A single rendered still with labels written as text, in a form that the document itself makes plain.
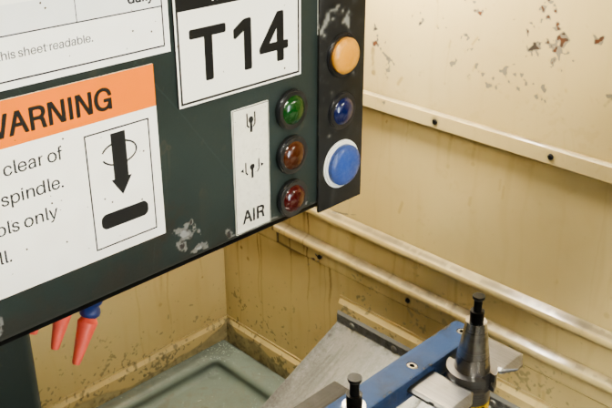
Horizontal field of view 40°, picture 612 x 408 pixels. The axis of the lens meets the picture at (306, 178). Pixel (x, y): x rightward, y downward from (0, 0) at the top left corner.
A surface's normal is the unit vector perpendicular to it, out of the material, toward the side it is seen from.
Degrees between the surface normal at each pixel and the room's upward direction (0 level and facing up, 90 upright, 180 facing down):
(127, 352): 90
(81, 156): 90
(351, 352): 24
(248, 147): 90
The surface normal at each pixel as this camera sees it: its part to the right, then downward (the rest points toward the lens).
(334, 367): -0.29, -0.71
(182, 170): 0.70, 0.29
